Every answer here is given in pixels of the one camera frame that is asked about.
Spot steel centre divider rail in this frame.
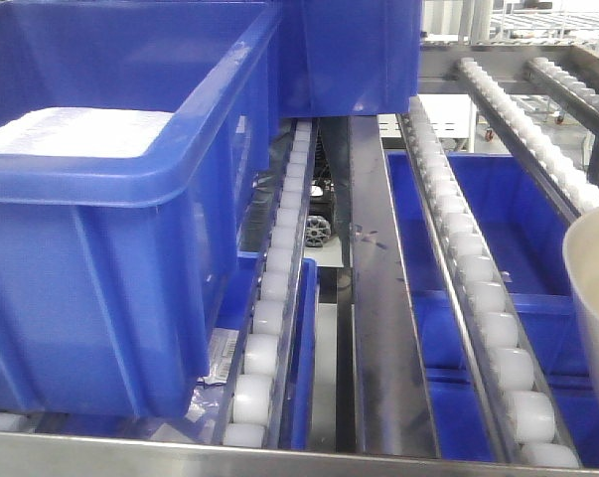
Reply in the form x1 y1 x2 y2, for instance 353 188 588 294
350 116 440 458

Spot far right roller track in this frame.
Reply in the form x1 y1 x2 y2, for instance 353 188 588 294
525 57 599 138

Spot white roller track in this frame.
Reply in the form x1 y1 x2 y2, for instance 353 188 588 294
211 119 318 449
397 98 581 468
456 58 599 224

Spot middle white roller track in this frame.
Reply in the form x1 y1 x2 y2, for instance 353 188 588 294
397 98 581 468

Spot steel front shelf rail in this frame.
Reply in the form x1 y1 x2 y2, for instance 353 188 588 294
0 432 599 476

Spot large blue crate front left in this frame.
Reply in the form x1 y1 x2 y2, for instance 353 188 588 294
0 1 281 416

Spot right white roller track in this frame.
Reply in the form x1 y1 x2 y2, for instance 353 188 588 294
456 58 599 224

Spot blue crate rear centre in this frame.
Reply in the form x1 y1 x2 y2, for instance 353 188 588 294
278 0 422 117

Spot blue crate lower right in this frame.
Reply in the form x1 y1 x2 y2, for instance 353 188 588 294
387 152 599 468

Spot left white roller track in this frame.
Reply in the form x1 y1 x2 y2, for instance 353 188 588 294
211 119 318 449

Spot black wheeled cart below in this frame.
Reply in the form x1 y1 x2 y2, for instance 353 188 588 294
305 129 336 248

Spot white packets in crate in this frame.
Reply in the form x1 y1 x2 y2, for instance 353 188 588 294
0 107 173 159

